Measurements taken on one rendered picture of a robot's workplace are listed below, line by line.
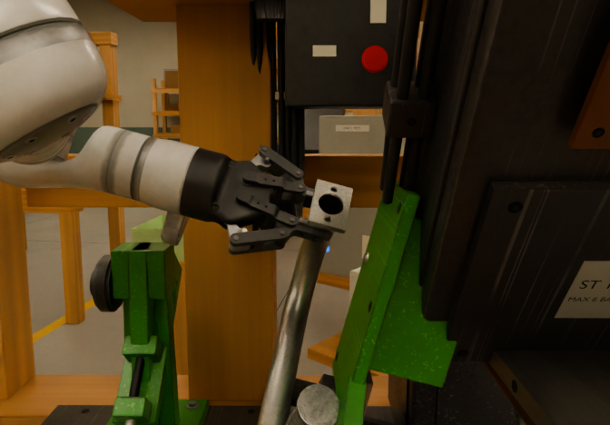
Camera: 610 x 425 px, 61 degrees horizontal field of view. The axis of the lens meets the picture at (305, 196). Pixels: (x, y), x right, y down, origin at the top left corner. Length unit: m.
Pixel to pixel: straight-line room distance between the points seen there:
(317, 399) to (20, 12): 0.37
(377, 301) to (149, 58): 11.30
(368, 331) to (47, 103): 0.31
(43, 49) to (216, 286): 0.62
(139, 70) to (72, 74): 11.47
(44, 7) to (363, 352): 0.34
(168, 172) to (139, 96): 11.18
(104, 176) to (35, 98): 0.30
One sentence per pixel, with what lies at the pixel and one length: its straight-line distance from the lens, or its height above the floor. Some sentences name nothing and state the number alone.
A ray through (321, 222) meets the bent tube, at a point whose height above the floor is 1.23.
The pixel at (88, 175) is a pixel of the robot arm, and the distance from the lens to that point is 0.57.
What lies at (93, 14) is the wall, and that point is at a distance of 12.35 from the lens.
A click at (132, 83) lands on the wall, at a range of 11.80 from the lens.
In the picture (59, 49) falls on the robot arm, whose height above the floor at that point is 1.36.
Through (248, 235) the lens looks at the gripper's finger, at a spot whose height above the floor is 1.22.
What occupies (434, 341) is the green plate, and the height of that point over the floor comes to 1.14.
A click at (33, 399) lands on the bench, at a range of 1.02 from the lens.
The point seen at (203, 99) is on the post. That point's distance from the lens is 0.81.
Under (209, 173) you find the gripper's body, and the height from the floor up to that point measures 1.28.
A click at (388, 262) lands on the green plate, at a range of 0.44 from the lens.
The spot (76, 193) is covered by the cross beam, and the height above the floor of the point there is 1.21.
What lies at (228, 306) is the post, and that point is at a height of 1.04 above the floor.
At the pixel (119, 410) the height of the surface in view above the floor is 0.99.
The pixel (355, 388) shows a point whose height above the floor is 1.11.
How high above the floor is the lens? 1.33
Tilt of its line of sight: 8 degrees down
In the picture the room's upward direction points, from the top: straight up
